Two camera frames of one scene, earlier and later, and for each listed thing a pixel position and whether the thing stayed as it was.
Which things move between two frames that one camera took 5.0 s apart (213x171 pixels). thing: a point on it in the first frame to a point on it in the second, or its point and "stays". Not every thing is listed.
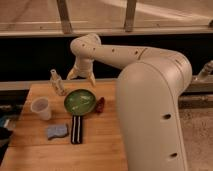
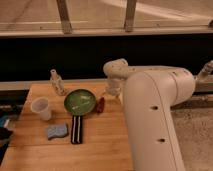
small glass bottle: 57,82 stays
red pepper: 100,105 stays
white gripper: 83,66 to 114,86
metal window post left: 64,16 stays
